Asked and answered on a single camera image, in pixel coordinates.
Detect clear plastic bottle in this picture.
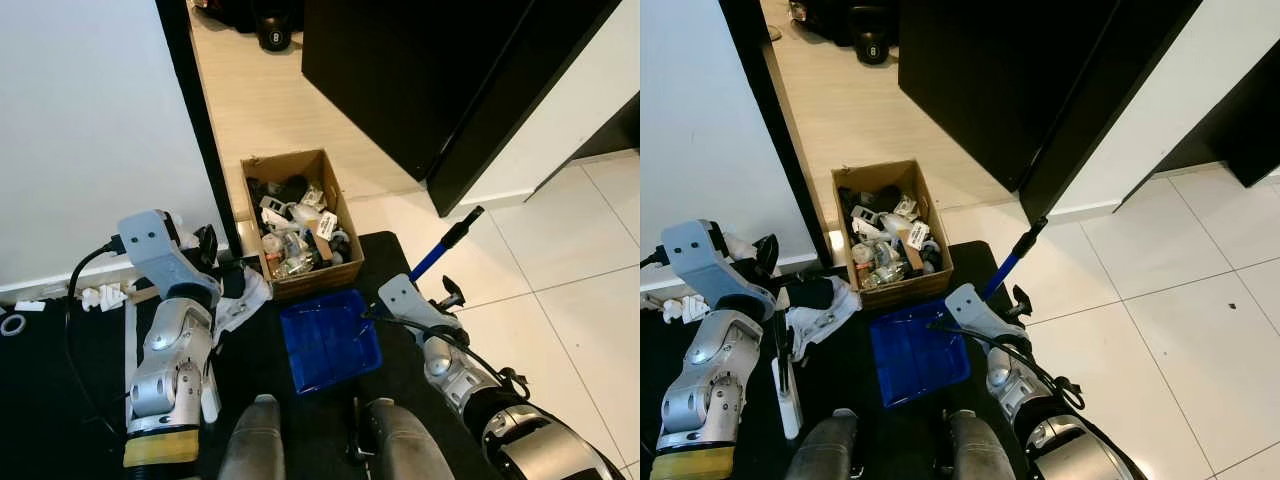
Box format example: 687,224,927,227
855,248,909,291
265,238,319,281

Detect grey robot leg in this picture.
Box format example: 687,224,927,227
365,398,471,480
945,408,1026,480
218,393,286,480
790,408,866,480

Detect white crumpled cloth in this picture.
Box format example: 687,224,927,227
212,265,273,336
785,275,858,359

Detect black floor mat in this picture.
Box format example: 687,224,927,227
640,240,1151,480
0,230,521,480

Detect long grey flat strip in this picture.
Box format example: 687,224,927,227
123,298,139,399

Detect blue long-handled dustpan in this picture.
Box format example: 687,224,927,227
868,216,1050,409
280,205,487,396

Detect wide black door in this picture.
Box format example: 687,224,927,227
897,0,1204,226
302,0,623,218

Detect black and white gym gear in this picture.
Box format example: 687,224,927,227
790,0,856,31
195,0,256,31

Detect grey right robot leg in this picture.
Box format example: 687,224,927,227
945,408,1026,480
365,398,471,480

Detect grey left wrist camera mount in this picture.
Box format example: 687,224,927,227
117,209,223,301
660,219,776,313

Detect black doorway panel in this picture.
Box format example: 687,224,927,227
525,92,641,196
1125,40,1280,206

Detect brown cardboard box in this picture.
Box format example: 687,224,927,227
241,149,366,301
830,160,955,309

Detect white crumpled paper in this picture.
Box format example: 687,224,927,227
660,292,703,324
80,283,131,312

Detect black kettlebell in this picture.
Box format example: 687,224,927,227
252,5,294,53
850,10,893,66

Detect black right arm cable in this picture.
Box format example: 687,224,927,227
925,318,1086,411
360,310,531,401

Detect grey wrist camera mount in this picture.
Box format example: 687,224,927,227
660,219,776,313
117,209,223,301
943,283,1009,343
378,273,446,336

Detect grey left robot leg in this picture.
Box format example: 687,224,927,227
790,408,866,480
218,393,286,480

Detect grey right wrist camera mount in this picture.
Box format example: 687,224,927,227
378,273,446,336
943,283,1009,343

